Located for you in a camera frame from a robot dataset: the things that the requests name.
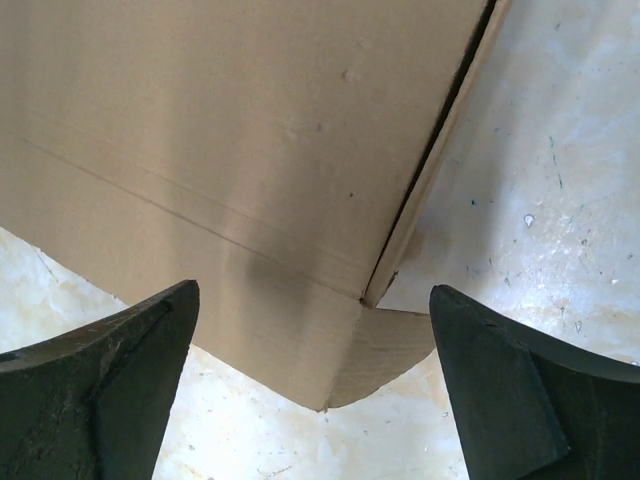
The cardboard box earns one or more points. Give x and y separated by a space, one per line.
277 152

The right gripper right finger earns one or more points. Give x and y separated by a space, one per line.
528 405

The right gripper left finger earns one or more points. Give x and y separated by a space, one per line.
94 402

